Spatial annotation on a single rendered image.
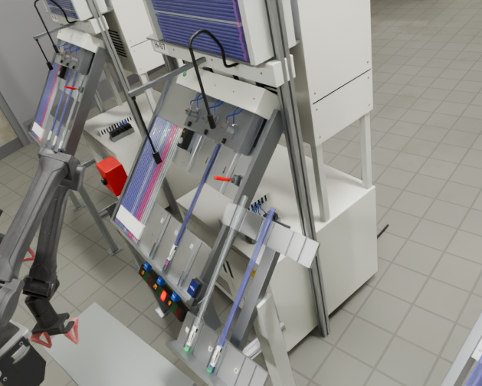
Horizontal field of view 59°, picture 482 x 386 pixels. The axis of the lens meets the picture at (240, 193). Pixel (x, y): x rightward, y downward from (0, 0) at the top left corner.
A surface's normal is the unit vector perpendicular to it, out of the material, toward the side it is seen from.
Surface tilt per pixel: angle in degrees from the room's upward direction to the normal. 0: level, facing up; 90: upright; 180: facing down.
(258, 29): 90
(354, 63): 90
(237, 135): 44
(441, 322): 0
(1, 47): 90
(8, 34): 90
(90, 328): 0
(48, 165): 38
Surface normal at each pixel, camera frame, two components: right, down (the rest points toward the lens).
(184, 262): -0.69, -0.20
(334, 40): 0.61, 0.37
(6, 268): 0.25, -0.43
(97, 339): -0.21, -0.78
